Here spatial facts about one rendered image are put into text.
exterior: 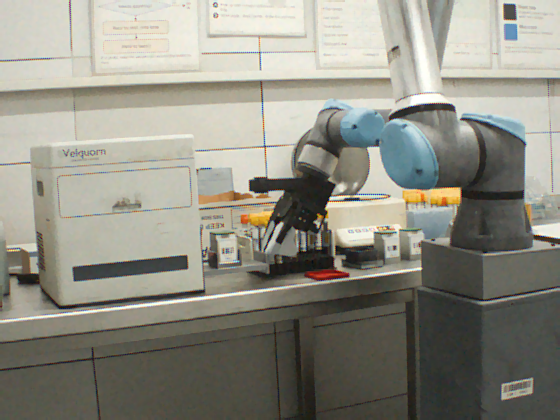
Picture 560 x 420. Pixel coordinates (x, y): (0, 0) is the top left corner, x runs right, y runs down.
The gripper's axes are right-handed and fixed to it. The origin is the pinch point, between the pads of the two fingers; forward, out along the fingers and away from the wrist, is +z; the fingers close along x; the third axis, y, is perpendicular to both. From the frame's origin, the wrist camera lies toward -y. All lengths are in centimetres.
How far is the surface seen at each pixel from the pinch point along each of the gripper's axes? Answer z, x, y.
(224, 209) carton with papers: -7.7, 24.8, -2.9
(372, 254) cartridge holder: -10.7, 0.4, 22.8
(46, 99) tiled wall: -16, 60, -47
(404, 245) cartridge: -16.3, 3.9, 31.5
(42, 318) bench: 27.5, -8.5, -37.2
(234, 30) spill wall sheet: -56, 59, -10
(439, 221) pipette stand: -25.8, 7.0, 39.7
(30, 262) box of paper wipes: 22, 38, -36
